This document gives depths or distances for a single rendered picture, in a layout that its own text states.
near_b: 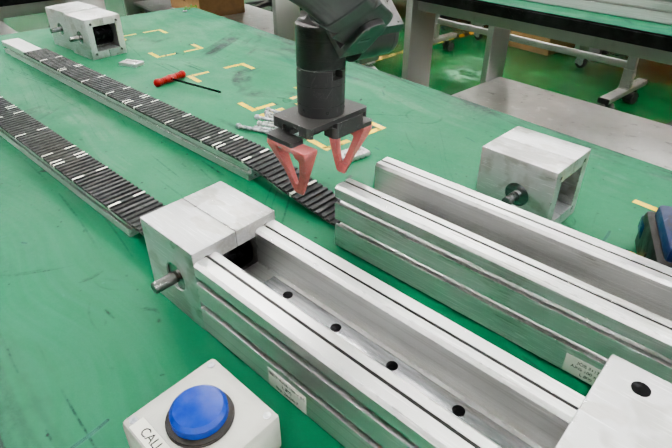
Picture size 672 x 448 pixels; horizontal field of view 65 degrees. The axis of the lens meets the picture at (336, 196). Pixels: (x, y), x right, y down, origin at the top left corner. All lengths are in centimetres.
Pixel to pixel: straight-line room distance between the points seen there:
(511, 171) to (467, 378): 32
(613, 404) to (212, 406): 25
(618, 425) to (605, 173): 58
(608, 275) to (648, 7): 146
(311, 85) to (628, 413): 43
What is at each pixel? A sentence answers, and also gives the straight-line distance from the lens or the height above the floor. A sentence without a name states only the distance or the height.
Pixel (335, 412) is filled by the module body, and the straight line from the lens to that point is 44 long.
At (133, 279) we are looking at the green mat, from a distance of 64.
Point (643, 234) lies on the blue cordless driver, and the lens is 70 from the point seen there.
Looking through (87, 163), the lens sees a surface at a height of 81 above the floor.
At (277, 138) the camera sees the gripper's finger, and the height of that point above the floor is 90.
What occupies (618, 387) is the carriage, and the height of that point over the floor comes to 90.
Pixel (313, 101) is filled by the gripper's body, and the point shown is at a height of 94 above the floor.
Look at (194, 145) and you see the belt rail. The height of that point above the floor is 79.
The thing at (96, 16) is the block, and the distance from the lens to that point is 144.
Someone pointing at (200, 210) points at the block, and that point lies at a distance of 55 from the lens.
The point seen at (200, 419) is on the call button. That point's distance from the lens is 39.
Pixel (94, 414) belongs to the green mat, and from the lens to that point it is 52.
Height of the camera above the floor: 117
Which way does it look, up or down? 32 degrees down
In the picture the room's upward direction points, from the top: straight up
